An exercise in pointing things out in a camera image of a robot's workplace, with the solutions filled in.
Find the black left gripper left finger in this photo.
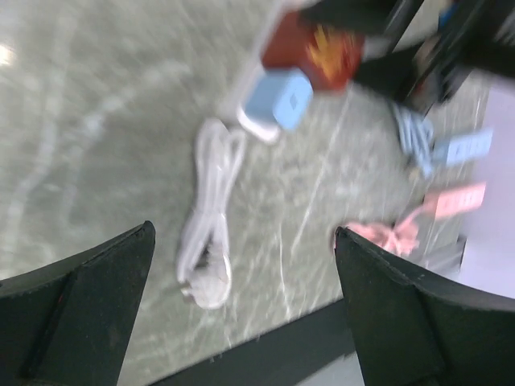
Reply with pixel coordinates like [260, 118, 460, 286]
[1, 221, 155, 385]

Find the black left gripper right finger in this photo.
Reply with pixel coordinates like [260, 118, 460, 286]
[335, 228, 514, 386]

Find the pink power strip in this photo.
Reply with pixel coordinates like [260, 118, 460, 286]
[344, 183, 486, 257]

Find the white power strip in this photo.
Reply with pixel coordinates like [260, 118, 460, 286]
[176, 0, 299, 310]

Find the light blue power strip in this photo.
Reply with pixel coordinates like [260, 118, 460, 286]
[389, 103, 493, 179]

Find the small blue plug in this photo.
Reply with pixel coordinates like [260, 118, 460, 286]
[243, 68, 313, 130]

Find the maroon patterned cube plug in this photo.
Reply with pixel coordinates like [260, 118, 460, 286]
[261, 10, 365, 92]

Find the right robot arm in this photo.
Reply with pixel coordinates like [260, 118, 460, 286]
[300, 1, 514, 113]

